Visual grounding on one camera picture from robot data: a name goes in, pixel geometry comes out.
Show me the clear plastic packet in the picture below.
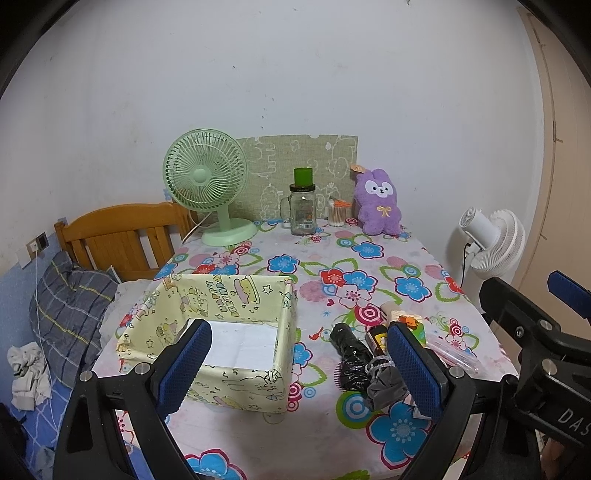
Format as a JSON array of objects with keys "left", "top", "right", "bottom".
[{"left": 426, "top": 331, "right": 481, "bottom": 374}]

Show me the green tissue pack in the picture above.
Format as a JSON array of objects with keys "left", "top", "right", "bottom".
[{"left": 389, "top": 310, "right": 427, "bottom": 347}]

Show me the black umbrella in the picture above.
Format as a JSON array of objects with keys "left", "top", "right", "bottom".
[{"left": 329, "top": 323, "right": 409, "bottom": 412}]

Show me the yellow cartoon fabric storage box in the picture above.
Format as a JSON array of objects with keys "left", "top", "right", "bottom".
[{"left": 116, "top": 274, "right": 297, "bottom": 414}]

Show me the yellow cartoon pouch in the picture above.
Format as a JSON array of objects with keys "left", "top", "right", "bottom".
[{"left": 366, "top": 325, "right": 388, "bottom": 357}]

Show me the blue bed sheet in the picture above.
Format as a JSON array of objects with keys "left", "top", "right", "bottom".
[{"left": 9, "top": 380, "right": 153, "bottom": 479}]

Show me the crumpled white cloth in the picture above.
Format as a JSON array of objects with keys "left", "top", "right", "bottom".
[{"left": 7, "top": 342, "right": 51, "bottom": 411}]

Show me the white floor fan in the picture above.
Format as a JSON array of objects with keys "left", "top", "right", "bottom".
[{"left": 459, "top": 207, "right": 526, "bottom": 280}]

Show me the grey plaid pillow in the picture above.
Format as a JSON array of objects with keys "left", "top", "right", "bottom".
[{"left": 29, "top": 251, "right": 118, "bottom": 389}]

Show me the floral tablecloth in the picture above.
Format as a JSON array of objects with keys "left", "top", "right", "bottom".
[{"left": 94, "top": 221, "right": 514, "bottom": 479}]

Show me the white bed sheet bundle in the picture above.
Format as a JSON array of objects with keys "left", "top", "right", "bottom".
[{"left": 99, "top": 279, "right": 159, "bottom": 349}]

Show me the wooden bed headboard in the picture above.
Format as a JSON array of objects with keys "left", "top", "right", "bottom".
[{"left": 54, "top": 202, "right": 190, "bottom": 281}]

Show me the purple rabbit plush toy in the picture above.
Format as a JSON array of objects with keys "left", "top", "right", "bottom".
[{"left": 353, "top": 169, "right": 402, "bottom": 236}]

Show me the toothpick jar orange lid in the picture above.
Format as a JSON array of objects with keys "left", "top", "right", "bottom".
[{"left": 327, "top": 197, "right": 352, "bottom": 227}]

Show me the glass mason jar mug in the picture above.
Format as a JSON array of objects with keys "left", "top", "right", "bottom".
[{"left": 280, "top": 184, "right": 317, "bottom": 236}]

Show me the green cup on jar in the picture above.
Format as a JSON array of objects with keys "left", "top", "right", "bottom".
[{"left": 294, "top": 167, "right": 314, "bottom": 188}]

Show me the green cartoon board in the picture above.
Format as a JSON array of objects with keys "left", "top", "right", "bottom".
[{"left": 229, "top": 135, "right": 358, "bottom": 220}]

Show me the green desk fan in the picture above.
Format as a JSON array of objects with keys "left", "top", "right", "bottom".
[{"left": 162, "top": 128, "right": 257, "bottom": 247}]

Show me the wall power socket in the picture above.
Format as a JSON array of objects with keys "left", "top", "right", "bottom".
[{"left": 26, "top": 232, "right": 49, "bottom": 258}]

